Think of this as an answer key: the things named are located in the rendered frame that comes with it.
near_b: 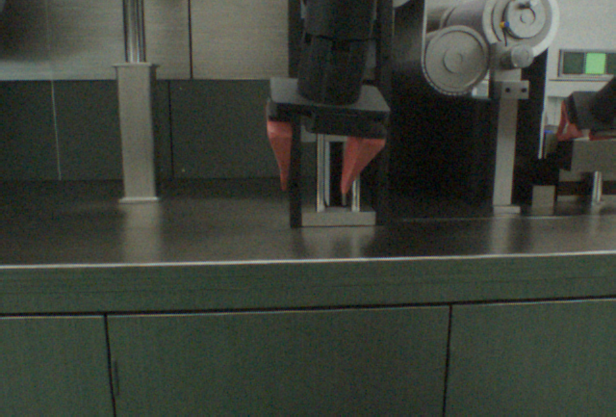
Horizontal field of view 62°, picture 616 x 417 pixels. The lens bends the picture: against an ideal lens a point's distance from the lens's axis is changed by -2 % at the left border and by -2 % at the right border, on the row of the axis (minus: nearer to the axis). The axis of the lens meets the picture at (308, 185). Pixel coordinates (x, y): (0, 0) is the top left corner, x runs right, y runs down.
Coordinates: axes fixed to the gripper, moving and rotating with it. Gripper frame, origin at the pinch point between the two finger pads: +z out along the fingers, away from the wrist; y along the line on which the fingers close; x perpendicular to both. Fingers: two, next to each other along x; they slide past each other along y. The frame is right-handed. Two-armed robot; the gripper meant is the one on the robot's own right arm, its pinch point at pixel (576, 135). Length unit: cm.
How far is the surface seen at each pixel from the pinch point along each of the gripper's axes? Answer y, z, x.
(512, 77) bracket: -8.9, 0.8, 12.0
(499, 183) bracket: -10.5, 10.2, -4.6
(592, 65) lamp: 29, 29, 35
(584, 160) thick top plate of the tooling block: 6.4, 8.6, -0.8
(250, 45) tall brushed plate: -57, 27, 38
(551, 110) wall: 148, 238, 142
